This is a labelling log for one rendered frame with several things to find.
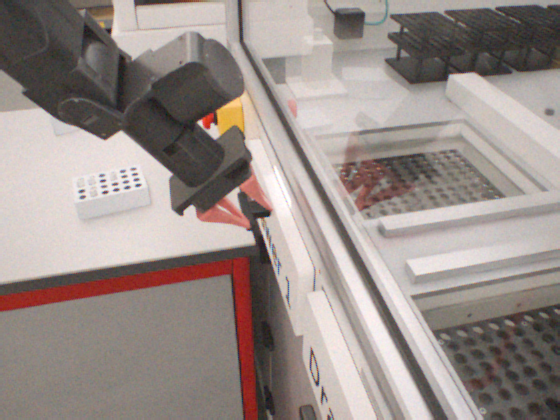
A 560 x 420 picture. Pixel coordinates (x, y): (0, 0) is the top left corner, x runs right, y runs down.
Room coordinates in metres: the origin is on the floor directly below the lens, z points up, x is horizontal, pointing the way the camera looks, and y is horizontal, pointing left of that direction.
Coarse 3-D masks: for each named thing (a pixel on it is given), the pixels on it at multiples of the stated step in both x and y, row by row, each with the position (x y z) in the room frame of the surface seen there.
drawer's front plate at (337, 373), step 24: (312, 312) 0.31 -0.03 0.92; (312, 336) 0.30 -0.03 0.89; (336, 336) 0.27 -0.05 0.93; (312, 360) 0.30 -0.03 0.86; (336, 360) 0.25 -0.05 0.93; (312, 384) 0.29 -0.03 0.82; (336, 384) 0.24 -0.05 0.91; (360, 384) 0.23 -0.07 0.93; (336, 408) 0.23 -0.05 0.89; (360, 408) 0.20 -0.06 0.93
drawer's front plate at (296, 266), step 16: (256, 144) 0.62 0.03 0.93; (256, 160) 0.58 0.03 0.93; (272, 176) 0.53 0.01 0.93; (272, 192) 0.50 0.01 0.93; (288, 208) 0.46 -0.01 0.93; (272, 224) 0.48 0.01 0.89; (288, 224) 0.43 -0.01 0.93; (272, 240) 0.48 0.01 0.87; (288, 240) 0.41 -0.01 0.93; (272, 256) 0.48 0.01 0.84; (288, 256) 0.40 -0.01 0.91; (304, 256) 0.38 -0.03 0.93; (288, 272) 0.40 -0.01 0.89; (304, 272) 0.36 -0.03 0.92; (304, 288) 0.36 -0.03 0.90; (288, 304) 0.40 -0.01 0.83; (304, 304) 0.36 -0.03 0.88
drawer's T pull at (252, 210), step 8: (240, 192) 0.52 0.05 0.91; (240, 200) 0.50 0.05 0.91; (248, 200) 0.50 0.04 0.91; (240, 208) 0.50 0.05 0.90; (248, 208) 0.49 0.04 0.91; (256, 208) 0.49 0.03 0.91; (264, 208) 0.49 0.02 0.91; (248, 216) 0.47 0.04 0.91; (256, 216) 0.48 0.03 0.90; (264, 216) 0.48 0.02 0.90
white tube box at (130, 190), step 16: (80, 176) 0.73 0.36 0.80; (96, 176) 0.73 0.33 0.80; (128, 176) 0.73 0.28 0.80; (80, 192) 0.69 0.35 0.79; (112, 192) 0.68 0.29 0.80; (128, 192) 0.68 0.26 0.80; (144, 192) 0.69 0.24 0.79; (80, 208) 0.65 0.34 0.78; (96, 208) 0.66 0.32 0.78; (112, 208) 0.67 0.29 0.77; (128, 208) 0.68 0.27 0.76
